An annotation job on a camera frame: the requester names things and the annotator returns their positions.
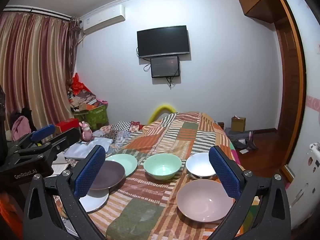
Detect white door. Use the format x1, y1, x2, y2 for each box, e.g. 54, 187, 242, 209
279, 0, 320, 230

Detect pink garment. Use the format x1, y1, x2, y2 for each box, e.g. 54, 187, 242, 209
11, 116, 32, 142

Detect light blue cloth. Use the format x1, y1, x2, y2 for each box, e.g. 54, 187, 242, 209
64, 138, 113, 159

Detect wooden door frame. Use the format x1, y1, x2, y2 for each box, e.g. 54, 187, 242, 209
273, 0, 307, 182

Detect cardboard box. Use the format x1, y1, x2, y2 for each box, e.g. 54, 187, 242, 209
230, 116, 246, 133

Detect checkered cloth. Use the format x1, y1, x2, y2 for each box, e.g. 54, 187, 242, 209
110, 120, 132, 132

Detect stack of papers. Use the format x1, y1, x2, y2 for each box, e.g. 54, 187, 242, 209
51, 154, 70, 177

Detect wooden overhead cabinet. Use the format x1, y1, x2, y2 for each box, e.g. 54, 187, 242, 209
237, 0, 288, 23

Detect pink plush rabbit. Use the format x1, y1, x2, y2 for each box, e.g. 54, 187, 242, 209
79, 120, 94, 142

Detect red plastic bag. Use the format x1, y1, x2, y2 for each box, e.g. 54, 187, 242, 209
70, 73, 92, 96

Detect striped patchwork blanket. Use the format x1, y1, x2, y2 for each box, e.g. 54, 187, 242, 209
54, 112, 262, 240

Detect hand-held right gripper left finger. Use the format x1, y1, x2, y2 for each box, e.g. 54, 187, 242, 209
22, 145, 106, 240

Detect pink bowl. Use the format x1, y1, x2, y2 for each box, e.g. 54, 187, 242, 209
176, 179, 236, 223

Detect curtain rail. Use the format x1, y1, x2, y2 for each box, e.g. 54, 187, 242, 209
2, 6, 81, 22

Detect small black wall monitor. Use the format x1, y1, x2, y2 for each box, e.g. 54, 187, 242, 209
150, 56, 181, 78

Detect black garment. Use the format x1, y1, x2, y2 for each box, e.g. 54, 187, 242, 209
21, 107, 32, 121

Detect white plate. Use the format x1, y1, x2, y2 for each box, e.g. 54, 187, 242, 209
79, 189, 110, 213

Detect red box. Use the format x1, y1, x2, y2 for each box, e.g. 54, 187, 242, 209
54, 118, 81, 135

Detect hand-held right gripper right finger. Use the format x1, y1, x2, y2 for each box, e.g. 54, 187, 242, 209
209, 145, 292, 240

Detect yellow foam tube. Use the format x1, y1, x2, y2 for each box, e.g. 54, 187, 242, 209
147, 104, 178, 125

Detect green bowl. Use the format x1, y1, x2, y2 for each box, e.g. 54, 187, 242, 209
143, 153, 182, 180

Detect black wall television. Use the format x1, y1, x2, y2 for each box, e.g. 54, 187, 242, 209
137, 25, 190, 59

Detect white bowl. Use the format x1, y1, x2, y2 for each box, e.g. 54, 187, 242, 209
185, 152, 217, 180

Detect white air conditioner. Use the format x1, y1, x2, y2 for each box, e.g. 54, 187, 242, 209
79, 4, 126, 34

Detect purple plate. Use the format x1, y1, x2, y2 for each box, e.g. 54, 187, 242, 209
89, 160, 126, 191

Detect green plate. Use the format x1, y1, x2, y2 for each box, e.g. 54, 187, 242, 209
105, 153, 138, 177

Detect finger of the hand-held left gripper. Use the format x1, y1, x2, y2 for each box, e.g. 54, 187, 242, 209
19, 127, 82, 161
7, 124, 56, 156

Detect striped brown curtain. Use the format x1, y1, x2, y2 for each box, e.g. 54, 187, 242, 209
0, 12, 78, 142

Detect green storage box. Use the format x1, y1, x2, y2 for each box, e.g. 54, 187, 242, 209
82, 104, 109, 131

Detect grey bag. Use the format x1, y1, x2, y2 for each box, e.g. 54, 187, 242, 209
224, 127, 258, 151

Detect orange cloth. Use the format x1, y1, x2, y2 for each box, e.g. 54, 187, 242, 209
0, 192, 27, 235

